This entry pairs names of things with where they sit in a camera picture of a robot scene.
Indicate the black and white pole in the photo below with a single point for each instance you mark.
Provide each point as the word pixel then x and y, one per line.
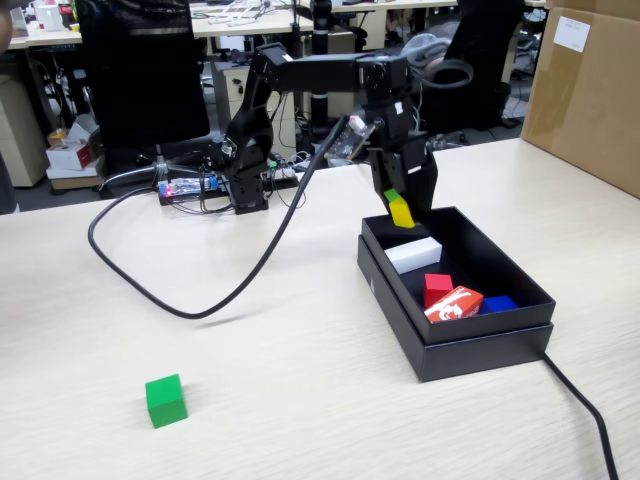
pixel 320 30

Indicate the grey garment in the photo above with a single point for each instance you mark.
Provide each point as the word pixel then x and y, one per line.
pixel 425 45

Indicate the white folding stand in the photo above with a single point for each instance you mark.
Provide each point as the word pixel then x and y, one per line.
pixel 235 17

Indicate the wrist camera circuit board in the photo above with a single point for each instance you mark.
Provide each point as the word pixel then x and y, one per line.
pixel 350 140

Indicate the black mesh office chair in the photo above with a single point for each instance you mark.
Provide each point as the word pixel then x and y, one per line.
pixel 145 75

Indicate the beige low cabinet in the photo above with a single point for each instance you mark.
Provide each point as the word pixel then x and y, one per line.
pixel 20 145

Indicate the black cardboard box tray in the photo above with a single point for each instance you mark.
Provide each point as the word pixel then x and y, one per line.
pixel 490 325

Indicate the black open box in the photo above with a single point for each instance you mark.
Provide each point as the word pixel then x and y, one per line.
pixel 480 360

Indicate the beige office desk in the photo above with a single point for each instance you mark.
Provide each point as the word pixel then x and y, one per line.
pixel 285 22

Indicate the cola bottle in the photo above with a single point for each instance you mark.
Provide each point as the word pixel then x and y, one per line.
pixel 66 12

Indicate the green wooden cube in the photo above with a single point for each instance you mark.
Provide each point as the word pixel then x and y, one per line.
pixel 166 402

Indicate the blue cube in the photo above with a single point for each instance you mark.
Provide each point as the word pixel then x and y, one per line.
pixel 497 305

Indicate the beige tall cabinet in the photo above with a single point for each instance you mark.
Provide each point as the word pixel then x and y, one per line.
pixel 342 105

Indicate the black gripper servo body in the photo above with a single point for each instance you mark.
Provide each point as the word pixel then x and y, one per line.
pixel 390 125

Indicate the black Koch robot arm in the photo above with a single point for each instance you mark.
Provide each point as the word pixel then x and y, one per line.
pixel 320 67

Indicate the large brown cardboard box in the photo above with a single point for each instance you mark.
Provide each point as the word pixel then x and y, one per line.
pixel 590 110

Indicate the orange box with white print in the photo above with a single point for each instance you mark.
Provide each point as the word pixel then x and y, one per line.
pixel 452 305

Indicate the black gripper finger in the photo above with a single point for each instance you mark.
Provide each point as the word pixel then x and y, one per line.
pixel 387 172
pixel 422 190

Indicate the red wooden cube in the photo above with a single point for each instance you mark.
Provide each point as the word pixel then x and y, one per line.
pixel 436 287

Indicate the white rectangular block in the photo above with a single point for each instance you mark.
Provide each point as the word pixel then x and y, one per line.
pixel 412 255

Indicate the yellow wooden cube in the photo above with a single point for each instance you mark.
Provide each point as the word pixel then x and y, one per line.
pixel 401 214

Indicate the clear photo frame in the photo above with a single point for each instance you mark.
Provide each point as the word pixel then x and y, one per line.
pixel 19 22

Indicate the beige drawer pedestal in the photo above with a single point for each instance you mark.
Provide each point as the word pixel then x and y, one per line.
pixel 232 100

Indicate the white and red cardboard box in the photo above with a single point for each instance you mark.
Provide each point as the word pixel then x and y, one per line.
pixel 70 157

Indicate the black chair with chrome armrest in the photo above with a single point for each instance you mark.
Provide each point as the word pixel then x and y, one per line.
pixel 480 75

